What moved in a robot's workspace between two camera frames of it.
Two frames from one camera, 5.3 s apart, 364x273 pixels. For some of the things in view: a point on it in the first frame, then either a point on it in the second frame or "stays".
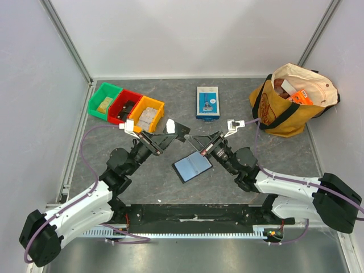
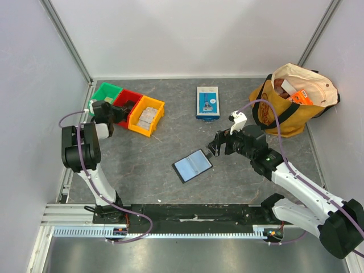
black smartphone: [189, 166] stays
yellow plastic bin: [144, 102] stays
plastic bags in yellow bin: [146, 118] stays
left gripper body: [150, 143] → [114, 113]
